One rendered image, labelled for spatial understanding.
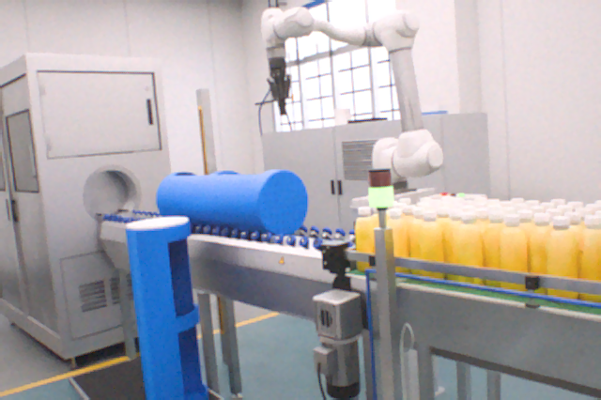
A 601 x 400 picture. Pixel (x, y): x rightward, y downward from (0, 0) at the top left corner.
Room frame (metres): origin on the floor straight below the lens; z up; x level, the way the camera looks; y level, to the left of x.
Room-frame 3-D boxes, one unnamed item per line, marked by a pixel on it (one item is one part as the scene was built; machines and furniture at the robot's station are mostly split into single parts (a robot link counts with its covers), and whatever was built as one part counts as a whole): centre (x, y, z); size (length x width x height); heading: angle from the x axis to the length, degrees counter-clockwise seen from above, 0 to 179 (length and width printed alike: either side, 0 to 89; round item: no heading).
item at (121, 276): (3.43, 1.19, 0.31); 0.06 x 0.06 x 0.63; 42
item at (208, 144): (3.30, 0.53, 0.85); 0.06 x 0.06 x 1.70; 42
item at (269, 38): (2.37, 0.05, 1.83); 0.13 x 0.11 x 0.16; 34
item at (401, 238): (1.70, -0.29, 1.00); 0.07 x 0.07 x 0.20
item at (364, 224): (1.79, -0.21, 1.00); 0.07 x 0.07 x 0.20
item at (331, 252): (1.80, -0.11, 0.95); 0.10 x 0.07 x 0.10; 132
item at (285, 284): (2.75, 0.48, 0.79); 2.17 x 0.29 x 0.34; 42
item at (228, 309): (2.80, 0.43, 0.31); 0.06 x 0.06 x 0.63; 42
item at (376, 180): (1.44, -0.21, 1.23); 0.06 x 0.06 x 0.04
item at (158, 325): (2.44, 0.65, 0.59); 0.28 x 0.28 x 0.88
